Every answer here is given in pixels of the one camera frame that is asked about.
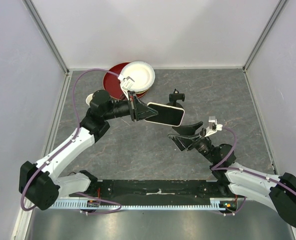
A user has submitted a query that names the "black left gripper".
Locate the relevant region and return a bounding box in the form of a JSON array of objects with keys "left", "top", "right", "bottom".
[{"left": 104, "top": 91, "right": 158, "bottom": 122}]

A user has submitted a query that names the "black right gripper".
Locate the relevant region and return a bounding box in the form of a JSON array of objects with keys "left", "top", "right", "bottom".
[{"left": 167, "top": 121, "right": 216, "bottom": 164}]

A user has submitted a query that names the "pink smartphone black screen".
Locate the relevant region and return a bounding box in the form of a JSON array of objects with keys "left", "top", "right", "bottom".
[{"left": 145, "top": 102, "right": 185, "bottom": 127}]

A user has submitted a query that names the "black phone stand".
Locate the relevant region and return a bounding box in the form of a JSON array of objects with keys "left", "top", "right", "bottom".
[{"left": 166, "top": 89, "right": 185, "bottom": 108}]

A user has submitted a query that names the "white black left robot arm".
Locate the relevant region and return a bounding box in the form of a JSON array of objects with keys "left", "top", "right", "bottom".
[{"left": 19, "top": 89, "right": 158, "bottom": 211}]

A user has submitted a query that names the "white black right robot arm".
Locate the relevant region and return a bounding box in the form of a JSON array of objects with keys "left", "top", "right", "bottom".
[{"left": 168, "top": 120, "right": 296, "bottom": 228}]

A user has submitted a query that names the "patterned plate under white plate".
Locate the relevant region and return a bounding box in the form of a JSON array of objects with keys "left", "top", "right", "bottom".
[{"left": 134, "top": 84, "right": 153, "bottom": 94}]

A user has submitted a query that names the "white paper plate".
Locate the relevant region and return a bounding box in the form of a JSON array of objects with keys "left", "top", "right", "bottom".
[{"left": 120, "top": 61, "right": 155, "bottom": 91}]

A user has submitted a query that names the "red round tray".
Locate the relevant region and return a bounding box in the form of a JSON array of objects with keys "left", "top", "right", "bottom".
[{"left": 103, "top": 62, "right": 146, "bottom": 100}]

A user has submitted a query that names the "blue white paper cup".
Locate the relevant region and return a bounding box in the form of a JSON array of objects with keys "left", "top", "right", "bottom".
[{"left": 86, "top": 93, "right": 94, "bottom": 106}]

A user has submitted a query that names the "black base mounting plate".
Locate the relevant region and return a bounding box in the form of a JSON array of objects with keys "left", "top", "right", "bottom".
[{"left": 69, "top": 178, "right": 247, "bottom": 201}]

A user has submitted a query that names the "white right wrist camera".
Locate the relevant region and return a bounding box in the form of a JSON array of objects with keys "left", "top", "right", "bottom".
[{"left": 205, "top": 116, "right": 223, "bottom": 137}]

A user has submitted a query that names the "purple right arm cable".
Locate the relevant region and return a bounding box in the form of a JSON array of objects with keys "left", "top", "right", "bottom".
[{"left": 211, "top": 126, "right": 296, "bottom": 217}]

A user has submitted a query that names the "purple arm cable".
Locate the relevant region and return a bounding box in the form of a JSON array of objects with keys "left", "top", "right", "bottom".
[
  {"left": 20, "top": 68, "right": 123, "bottom": 216},
  {"left": 211, "top": 126, "right": 296, "bottom": 217}
]

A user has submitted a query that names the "light blue cable duct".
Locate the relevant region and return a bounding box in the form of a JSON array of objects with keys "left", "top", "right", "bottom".
[{"left": 50, "top": 197, "right": 227, "bottom": 211}]

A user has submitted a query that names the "aluminium front rail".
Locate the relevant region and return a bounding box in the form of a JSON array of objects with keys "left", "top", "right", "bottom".
[{"left": 22, "top": 178, "right": 296, "bottom": 201}]

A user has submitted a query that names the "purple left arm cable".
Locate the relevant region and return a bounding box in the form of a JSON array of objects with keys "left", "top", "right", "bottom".
[{"left": 20, "top": 68, "right": 123, "bottom": 216}]

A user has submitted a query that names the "aluminium frame post left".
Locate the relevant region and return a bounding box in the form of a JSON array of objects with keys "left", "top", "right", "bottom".
[{"left": 22, "top": 0, "right": 70, "bottom": 75}]

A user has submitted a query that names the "aluminium frame post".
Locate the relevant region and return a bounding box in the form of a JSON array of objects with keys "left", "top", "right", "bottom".
[
  {"left": 22, "top": 0, "right": 70, "bottom": 75},
  {"left": 242, "top": 0, "right": 288, "bottom": 73}
]

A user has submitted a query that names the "aluminium frame post right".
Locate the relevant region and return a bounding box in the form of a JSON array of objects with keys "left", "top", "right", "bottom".
[{"left": 242, "top": 0, "right": 288, "bottom": 73}]

